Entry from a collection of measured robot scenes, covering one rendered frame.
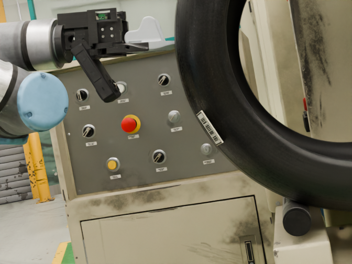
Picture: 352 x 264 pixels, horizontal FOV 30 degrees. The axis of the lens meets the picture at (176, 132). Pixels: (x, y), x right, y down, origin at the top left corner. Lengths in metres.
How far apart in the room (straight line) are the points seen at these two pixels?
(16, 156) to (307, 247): 9.22
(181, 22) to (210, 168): 0.77
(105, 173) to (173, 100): 0.28
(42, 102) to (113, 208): 0.78
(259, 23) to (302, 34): 3.03
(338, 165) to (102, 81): 0.42
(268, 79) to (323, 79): 3.01
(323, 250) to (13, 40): 0.62
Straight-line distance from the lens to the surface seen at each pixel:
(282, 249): 1.06
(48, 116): 1.04
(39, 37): 1.16
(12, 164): 10.18
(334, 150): 1.29
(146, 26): 1.13
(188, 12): 1.04
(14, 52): 1.18
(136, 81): 1.77
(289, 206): 1.07
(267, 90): 4.40
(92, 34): 1.14
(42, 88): 1.04
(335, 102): 1.40
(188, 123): 1.75
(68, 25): 1.17
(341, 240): 1.30
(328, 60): 1.40
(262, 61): 4.43
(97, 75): 1.15
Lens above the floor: 1.13
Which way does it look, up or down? 3 degrees down
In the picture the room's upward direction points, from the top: 10 degrees counter-clockwise
